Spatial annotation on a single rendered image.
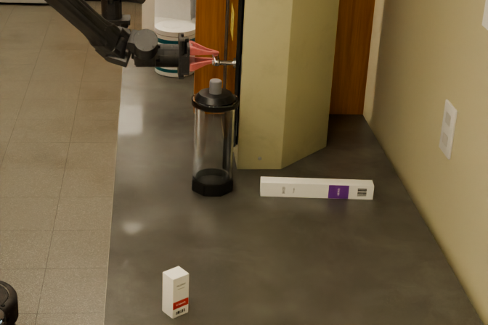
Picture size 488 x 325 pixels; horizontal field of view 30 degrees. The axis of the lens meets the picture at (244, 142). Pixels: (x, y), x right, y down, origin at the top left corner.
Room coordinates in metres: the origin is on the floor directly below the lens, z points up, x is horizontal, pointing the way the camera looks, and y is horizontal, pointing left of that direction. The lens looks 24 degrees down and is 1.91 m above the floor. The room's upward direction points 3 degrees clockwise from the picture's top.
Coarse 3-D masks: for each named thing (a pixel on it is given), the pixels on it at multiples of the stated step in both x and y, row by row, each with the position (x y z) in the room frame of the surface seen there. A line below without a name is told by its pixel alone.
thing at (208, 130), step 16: (192, 96) 1.94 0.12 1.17; (208, 112) 1.89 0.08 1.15; (224, 112) 1.89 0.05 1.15; (208, 128) 1.89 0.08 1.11; (224, 128) 1.89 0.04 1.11; (208, 144) 1.89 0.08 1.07; (224, 144) 1.90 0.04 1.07; (208, 160) 1.89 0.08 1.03; (224, 160) 1.90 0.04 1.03; (208, 176) 1.89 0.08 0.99; (224, 176) 1.90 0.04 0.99
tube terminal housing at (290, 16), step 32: (256, 0) 2.04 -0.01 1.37; (288, 0) 2.05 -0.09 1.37; (320, 0) 2.14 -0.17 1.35; (256, 32) 2.04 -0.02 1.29; (288, 32) 2.05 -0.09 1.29; (320, 32) 2.15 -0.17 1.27; (256, 64) 2.04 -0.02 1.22; (288, 64) 2.05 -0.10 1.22; (320, 64) 2.16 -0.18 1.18; (256, 96) 2.04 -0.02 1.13; (288, 96) 2.06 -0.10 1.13; (320, 96) 2.17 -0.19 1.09; (256, 128) 2.04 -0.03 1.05; (288, 128) 2.07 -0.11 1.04; (320, 128) 2.18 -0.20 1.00; (256, 160) 2.05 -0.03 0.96; (288, 160) 2.08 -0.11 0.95
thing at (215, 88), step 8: (216, 80) 1.93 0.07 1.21; (208, 88) 1.96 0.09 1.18; (216, 88) 1.92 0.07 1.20; (200, 96) 1.91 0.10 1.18; (208, 96) 1.90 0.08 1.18; (216, 96) 1.91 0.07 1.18; (224, 96) 1.91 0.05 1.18; (232, 96) 1.93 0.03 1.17; (208, 104) 1.89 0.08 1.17; (216, 104) 1.89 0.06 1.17; (224, 104) 1.89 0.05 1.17
